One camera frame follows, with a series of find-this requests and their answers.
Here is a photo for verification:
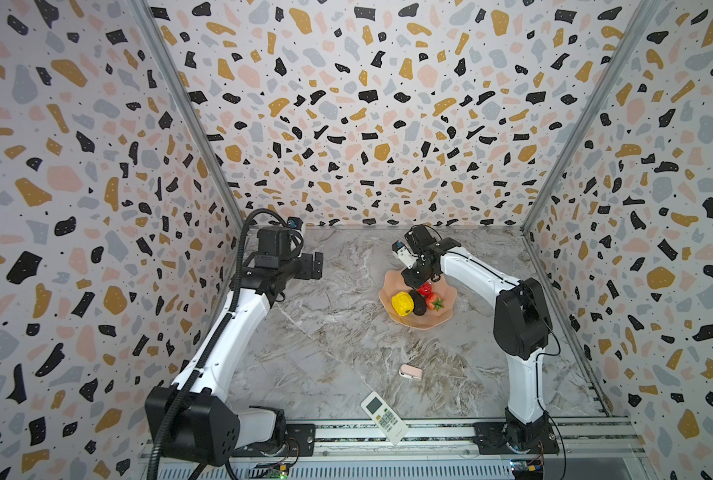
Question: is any red yellow mango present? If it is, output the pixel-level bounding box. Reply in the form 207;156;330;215
417;282;434;298

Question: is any red strawberry fake fruit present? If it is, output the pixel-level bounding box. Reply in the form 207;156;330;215
426;293;445;311

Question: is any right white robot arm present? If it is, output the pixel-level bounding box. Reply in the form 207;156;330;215
392;226;554;453

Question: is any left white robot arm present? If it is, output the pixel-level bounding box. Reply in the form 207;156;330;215
144;252;324;479

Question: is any pink wavy fruit bowl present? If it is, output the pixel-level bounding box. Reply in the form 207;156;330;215
379;271;458;330

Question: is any dark avocado fake fruit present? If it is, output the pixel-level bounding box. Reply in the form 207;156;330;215
409;290;428;316

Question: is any yellow lemon fake fruit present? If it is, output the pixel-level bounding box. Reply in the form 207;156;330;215
391;291;415;317

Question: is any small pink case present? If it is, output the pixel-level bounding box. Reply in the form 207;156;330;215
399;364;424;380

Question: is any white remote control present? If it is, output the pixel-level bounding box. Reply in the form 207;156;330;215
361;392;410;446

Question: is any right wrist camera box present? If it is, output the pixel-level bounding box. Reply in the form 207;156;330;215
392;225;436;268

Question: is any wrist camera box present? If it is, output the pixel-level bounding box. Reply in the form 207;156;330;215
256;216;304;268
392;225;436;268

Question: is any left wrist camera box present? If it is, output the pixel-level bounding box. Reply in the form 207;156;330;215
256;216;304;268

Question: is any aluminium back floor rail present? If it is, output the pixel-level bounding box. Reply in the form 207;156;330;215
304;223;523;233

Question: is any aluminium floor rail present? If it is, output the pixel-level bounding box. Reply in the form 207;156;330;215
304;223;523;233
522;232;613;417

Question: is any aluminium right floor rail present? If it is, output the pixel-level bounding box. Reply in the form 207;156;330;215
522;232;613;417

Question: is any aluminium front mounting rail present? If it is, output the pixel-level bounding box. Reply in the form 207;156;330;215
139;416;649;480

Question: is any black corrugated cable conduit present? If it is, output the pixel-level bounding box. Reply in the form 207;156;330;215
145;207;304;480

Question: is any aluminium corner post left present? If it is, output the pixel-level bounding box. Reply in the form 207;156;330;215
128;0;242;229

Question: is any aluminium corner post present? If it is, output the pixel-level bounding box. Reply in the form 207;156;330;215
520;0;660;237
128;0;242;229

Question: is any aluminium corner post right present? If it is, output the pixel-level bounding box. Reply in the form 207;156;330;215
520;0;660;237

